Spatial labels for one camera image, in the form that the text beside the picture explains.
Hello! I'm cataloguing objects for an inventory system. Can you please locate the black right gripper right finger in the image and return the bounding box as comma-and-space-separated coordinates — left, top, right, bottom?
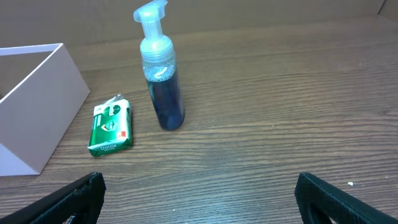
295, 172, 397, 224

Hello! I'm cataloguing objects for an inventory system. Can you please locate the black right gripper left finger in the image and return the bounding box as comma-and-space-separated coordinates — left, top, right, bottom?
1, 172, 106, 224

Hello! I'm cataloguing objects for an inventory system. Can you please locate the blue foam pump bottle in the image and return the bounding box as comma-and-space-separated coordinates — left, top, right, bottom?
134, 0, 185, 130

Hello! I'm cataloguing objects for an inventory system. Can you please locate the white cardboard box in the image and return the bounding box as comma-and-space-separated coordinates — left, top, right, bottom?
1, 43, 90, 177

